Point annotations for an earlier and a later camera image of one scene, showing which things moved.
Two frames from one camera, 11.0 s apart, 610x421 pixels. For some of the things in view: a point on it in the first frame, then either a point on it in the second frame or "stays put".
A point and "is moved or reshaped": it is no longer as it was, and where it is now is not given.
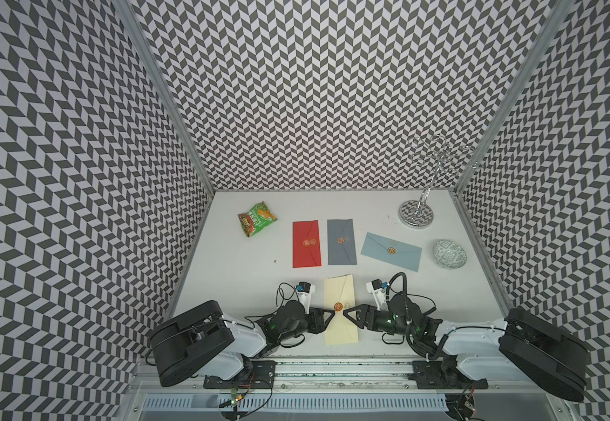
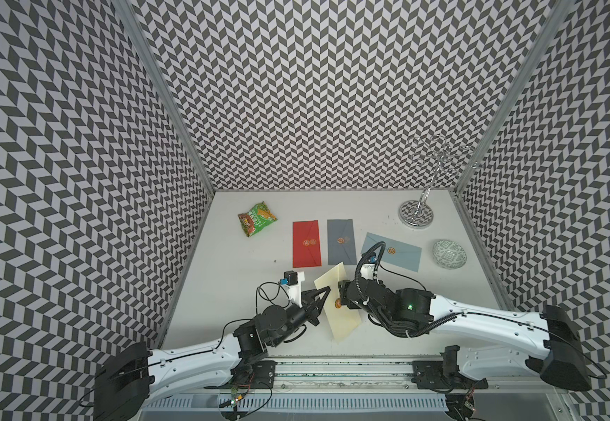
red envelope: (306, 244) stays put
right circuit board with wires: (461, 406) stays put
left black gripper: (317, 319) to (308, 299)
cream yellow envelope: (338, 294) is moved or reshaped
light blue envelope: (392, 251) stays put
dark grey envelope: (341, 242) stays put
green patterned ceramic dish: (449, 254) stays put
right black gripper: (363, 311) to (344, 300)
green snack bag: (256, 219) stays put
